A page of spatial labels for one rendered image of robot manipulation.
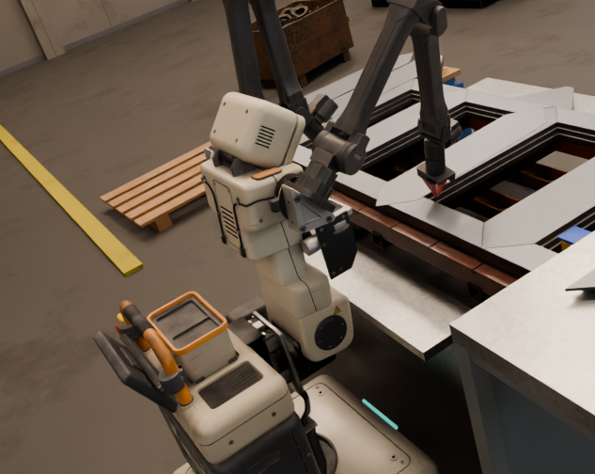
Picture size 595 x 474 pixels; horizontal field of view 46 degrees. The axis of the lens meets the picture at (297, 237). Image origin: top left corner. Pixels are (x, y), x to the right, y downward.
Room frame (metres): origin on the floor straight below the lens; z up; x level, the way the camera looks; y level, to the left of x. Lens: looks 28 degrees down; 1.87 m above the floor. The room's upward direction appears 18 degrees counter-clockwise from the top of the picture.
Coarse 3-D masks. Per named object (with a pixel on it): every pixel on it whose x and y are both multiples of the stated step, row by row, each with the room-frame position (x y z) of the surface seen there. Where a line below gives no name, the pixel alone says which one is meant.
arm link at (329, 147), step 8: (328, 136) 1.52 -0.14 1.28; (336, 136) 1.52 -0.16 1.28; (344, 136) 1.52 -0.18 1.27; (320, 144) 1.52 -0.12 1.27; (328, 144) 1.50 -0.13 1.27; (336, 144) 1.49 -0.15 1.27; (312, 152) 1.51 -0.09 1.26; (320, 152) 1.49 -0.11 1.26; (328, 152) 1.48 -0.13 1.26; (336, 152) 1.48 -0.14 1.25; (312, 160) 1.49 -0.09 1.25; (320, 160) 1.48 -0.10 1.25; (328, 160) 1.47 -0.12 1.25; (336, 168) 1.48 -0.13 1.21
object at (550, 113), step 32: (416, 96) 2.76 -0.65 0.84; (416, 128) 2.40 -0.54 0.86; (544, 128) 2.05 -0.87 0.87; (576, 128) 2.00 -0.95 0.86; (512, 160) 1.98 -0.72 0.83; (352, 192) 2.08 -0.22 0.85; (448, 192) 1.90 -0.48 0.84; (416, 224) 1.77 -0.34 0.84; (576, 224) 1.50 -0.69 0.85; (480, 256) 1.52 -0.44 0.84
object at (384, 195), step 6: (384, 192) 1.97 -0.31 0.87; (390, 192) 1.96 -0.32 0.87; (396, 192) 1.95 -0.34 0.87; (378, 198) 1.95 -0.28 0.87; (384, 198) 1.93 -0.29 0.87; (390, 198) 1.92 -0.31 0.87; (396, 198) 1.91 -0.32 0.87; (402, 198) 1.90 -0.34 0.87; (408, 198) 1.88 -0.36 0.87; (414, 198) 1.87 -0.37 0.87
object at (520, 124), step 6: (498, 120) 2.22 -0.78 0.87; (504, 120) 2.21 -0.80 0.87; (510, 120) 2.19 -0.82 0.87; (516, 120) 2.17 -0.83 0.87; (522, 120) 2.16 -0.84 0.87; (528, 120) 2.14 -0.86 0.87; (534, 120) 2.13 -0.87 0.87; (498, 126) 2.18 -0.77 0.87; (504, 126) 2.16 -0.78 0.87; (510, 126) 2.15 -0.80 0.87; (516, 126) 2.13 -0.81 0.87; (522, 126) 2.12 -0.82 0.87; (528, 126) 2.10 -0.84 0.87; (534, 126) 2.09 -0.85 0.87; (528, 132) 2.06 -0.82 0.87
